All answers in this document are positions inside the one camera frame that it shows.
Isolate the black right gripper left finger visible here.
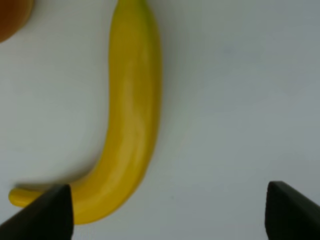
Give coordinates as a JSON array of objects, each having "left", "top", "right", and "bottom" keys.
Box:
[{"left": 0, "top": 184, "right": 74, "bottom": 240}]

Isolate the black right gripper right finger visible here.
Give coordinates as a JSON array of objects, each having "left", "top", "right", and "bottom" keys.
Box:
[{"left": 264, "top": 181, "right": 320, "bottom": 240}]

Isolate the red yellow peach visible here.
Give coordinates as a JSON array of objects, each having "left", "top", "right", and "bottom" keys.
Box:
[{"left": 0, "top": 0, "right": 35, "bottom": 43}]

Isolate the yellow banana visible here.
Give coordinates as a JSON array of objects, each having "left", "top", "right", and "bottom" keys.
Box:
[{"left": 8, "top": 0, "right": 163, "bottom": 226}]

